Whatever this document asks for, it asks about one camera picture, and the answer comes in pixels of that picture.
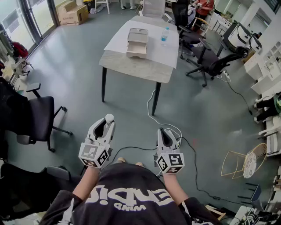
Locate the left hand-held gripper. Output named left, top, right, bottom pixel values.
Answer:
left=78, top=117, right=115, bottom=169

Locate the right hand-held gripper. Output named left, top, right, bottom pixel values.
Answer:
left=153, top=128, right=185, bottom=174

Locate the white box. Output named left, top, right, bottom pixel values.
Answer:
left=126, top=28, right=149, bottom=59

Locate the person's left forearm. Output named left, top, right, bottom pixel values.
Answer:
left=72, top=166, right=102, bottom=202

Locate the person's right forearm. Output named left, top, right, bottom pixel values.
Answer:
left=163, top=172, right=190, bottom=206

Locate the large cardboard box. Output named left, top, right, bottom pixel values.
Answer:
left=57, top=4, right=89, bottom=26

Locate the person's black printed shirt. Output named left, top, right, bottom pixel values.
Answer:
left=39, top=162, right=222, bottom=225

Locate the grey table with black legs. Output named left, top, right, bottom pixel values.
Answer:
left=98, top=15, right=180, bottom=116

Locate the round patterned cushion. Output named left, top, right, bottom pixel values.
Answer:
left=243, top=152, right=257, bottom=179

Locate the black mesh-back office chair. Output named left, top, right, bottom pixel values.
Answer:
left=186, top=38, right=243, bottom=88

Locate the clear water bottle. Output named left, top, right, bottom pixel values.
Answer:
left=160, top=27, right=170, bottom=47

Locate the blue chair with black legs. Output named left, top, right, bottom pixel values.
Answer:
left=238, top=182, right=263, bottom=206

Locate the white plastic chair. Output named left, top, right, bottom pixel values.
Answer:
left=258, top=116, right=281, bottom=157

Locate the red bag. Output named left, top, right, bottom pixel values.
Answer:
left=12, top=41, right=29, bottom=59

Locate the wooden-armed chair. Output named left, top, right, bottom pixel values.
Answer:
left=192, top=17, right=212, bottom=33

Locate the white shelf unit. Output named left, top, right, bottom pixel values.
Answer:
left=243, top=41, right=281, bottom=95

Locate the white and black equipment case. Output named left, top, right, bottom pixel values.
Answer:
left=228, top=22, right=251, bottom=48
left=249, top=33, right=263, bottom=54

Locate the black bin with yellow lid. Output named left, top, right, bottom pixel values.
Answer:
left=83, top=0, right=95, bottom=11

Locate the white folding table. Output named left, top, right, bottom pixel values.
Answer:
left=94, top=0, right=110, bottom=15

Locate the white office chair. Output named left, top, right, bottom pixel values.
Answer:
left=139, top=0, right=172, bottom=23

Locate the white floor cable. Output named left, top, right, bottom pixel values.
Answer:
left=147, top=88, right=183, bottom=141

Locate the black floor cable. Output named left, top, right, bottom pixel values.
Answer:
left=227, top=80, right=253, bottom=116
left=179, top=136, right=251, bottom=206

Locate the gold wire chair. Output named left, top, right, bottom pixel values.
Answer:
left=220, top=142, right=268, bottom=180

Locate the black-framed glass window wall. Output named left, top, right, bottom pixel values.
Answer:
left=0, top=0, right=59, bottom=52

